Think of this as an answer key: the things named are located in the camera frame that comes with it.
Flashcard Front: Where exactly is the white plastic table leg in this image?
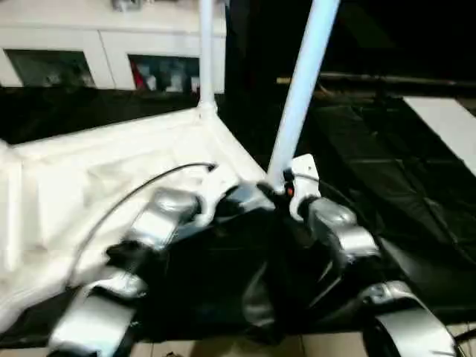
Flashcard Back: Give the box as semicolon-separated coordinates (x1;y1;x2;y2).
266;0;340;191
198;0;221;117

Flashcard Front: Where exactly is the white plastic table top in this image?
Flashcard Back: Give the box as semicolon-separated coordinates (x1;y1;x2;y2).
0;106;284;328

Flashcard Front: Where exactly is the black work mat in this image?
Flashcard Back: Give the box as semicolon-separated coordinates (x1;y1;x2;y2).
0;85;476;345

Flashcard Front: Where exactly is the black case with yellow label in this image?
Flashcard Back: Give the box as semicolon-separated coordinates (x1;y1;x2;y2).
225;0;325;106

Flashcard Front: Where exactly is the black metal rod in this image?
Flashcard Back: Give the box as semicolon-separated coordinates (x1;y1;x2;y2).
319;73;476;88

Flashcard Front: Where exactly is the white flat board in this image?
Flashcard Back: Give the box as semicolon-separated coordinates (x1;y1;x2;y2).
403;96;476;165

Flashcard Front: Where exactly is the white cabinet with glass doors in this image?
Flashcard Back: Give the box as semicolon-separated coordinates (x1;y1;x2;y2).
0;0;228;94

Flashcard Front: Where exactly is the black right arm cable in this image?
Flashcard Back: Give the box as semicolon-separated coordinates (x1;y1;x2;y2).
292;172;373;231

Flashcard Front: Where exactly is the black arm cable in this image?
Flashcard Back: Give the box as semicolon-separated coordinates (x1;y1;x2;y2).
292;172;373;231
66;161;217;288

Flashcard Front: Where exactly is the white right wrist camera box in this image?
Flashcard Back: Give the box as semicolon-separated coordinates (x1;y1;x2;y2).
288;154;321;221

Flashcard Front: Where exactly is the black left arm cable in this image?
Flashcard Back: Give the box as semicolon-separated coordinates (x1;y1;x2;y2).
66;161;217;288

